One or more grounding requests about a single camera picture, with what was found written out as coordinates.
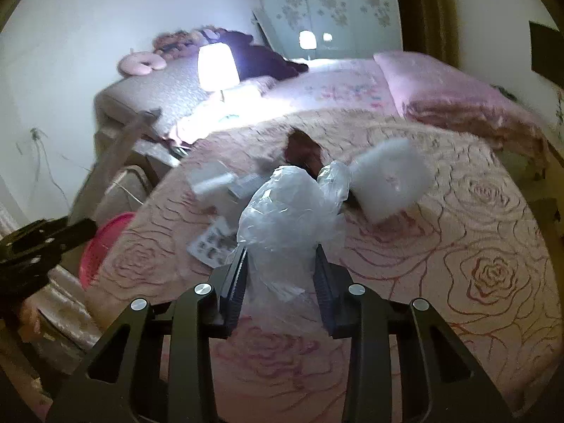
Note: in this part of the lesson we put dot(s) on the black panel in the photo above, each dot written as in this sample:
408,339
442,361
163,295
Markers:
546,53

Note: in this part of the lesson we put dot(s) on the grey flat packet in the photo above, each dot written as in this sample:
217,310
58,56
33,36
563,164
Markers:
246,185

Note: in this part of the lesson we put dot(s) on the clear plastic bag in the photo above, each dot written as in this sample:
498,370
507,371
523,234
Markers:
282,211

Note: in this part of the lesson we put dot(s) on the pink floral bedsheet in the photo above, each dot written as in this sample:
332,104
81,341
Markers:
335,88

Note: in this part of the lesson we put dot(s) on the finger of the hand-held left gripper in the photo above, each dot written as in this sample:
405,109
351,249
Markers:
57,235
26,268

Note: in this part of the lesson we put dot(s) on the white table lamp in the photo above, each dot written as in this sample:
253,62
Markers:
216,68

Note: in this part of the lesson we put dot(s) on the dark brown cloth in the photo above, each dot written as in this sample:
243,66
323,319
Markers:
302,150

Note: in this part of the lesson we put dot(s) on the rose patterned blanket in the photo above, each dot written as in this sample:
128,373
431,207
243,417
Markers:
440,251

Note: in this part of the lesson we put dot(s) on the white fluffy object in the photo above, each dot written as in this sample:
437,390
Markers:
387,176

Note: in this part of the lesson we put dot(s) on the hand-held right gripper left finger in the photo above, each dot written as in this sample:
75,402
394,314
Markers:
235,286

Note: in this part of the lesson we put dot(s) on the brown wooden door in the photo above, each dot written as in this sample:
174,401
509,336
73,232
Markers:
423,13

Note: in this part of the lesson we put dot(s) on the dark purple clothing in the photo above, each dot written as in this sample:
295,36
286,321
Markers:
260,59

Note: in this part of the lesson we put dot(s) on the floral sliding wardrobe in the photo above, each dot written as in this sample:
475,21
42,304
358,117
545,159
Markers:
335,9

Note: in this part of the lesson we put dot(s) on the white ribbed cover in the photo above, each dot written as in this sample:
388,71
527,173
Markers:
66,317

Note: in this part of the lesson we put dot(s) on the pink plastic basket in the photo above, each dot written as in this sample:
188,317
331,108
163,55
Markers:
99,251

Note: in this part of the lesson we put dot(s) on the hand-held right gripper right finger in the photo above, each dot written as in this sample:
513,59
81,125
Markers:
324,291

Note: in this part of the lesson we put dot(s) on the grey padded headboard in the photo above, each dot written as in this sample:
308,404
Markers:
167,92

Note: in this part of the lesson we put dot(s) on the printed paper sheet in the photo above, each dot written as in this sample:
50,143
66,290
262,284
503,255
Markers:
213,242

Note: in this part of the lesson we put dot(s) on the grey metal bar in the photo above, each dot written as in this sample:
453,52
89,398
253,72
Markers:
116,154

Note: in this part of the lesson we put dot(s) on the pink neck pillow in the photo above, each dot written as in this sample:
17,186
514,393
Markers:
141,64

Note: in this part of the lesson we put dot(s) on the pile of plush toys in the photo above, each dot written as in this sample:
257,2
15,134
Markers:
176,42

